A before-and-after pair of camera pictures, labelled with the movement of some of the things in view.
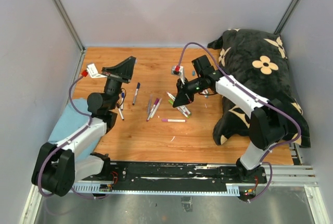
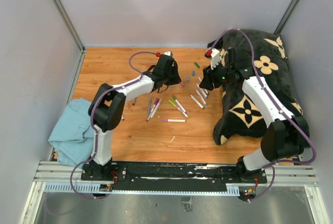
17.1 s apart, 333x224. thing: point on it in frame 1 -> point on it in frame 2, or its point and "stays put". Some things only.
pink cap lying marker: (174, 120) stays put
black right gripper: (183, 96) -> (206, 82)
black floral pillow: (258, 60) stays put
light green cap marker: (171, 101) stays put
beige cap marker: (156, 109) stays put
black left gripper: (124, 70) -> (177, 79)
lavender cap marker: (171, 96) -> (202, 98)
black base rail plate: (175, 176) stays put
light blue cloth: (69, 122) stays put
